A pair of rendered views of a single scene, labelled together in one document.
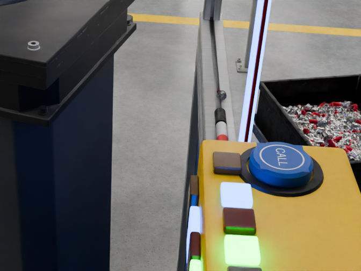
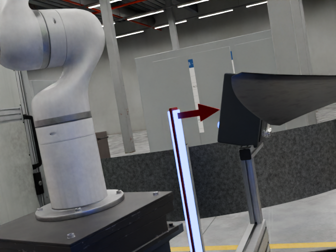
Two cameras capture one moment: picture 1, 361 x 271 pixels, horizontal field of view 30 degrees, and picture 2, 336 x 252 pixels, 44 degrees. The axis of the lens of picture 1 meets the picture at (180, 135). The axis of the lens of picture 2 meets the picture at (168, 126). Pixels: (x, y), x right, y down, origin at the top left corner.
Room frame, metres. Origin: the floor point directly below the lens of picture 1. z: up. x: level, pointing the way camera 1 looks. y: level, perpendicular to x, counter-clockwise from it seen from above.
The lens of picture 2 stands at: (0.09, -0.27, 1.20)
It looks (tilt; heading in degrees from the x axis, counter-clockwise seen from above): 3 degrees down; 23
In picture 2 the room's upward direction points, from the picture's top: 9 degrees counter-clockwise
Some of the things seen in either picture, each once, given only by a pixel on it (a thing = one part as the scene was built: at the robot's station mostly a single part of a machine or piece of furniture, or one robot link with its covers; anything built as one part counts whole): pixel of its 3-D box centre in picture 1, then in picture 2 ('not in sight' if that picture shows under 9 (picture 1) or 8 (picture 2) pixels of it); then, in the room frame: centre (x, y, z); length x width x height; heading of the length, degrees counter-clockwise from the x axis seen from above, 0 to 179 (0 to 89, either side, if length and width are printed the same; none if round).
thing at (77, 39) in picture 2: not in sight; (67, 65); (0.85, 0.25, 1.32); 0.19 x 0.12 x 0.24; 145
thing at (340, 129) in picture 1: (338, 141); not in sight; (0.78, -0.22, 0.83); 0.19 x 0.14 x 0.04; 18
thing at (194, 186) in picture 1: (192, 202); not in sight; (0.35, -0.01, 1.04); 0.02 x 0.01 x 0.03; 2
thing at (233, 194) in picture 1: (236, 194); not in sight; (0.32, -0.04, 1.08); 0.02 x 0.02 x 0.01; 2
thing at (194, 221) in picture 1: (193, 235); not in sight; (0.32, -0.01, 1.04); 0.02 x 0.01 x 0.03; 2
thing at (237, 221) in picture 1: (239, 220); not in sight; (0.30, -0.04, 1.08); 0.02 x 0.02 x 0.01; 2
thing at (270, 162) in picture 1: (280, 165); not in sight; (0.35, -0.06, 1.08); 0.04 x 0.04 x 0.02
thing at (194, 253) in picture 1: (193, 262); not in sight; (0.30, -0.01, 1.04); 0.02 x 0.01 x 0.03; 2
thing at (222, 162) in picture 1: (226, 163); not in sight; (0.35, -0.03, 1.08); 0.02 x 0.02 x 0.01; 2
